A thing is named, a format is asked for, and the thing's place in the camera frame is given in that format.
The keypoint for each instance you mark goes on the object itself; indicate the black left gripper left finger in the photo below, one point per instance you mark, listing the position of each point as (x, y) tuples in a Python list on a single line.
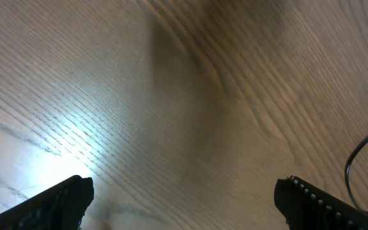
[(60, 207)]

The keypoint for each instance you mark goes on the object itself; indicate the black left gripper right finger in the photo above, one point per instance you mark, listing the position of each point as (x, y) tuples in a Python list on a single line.
[(306, 207)]

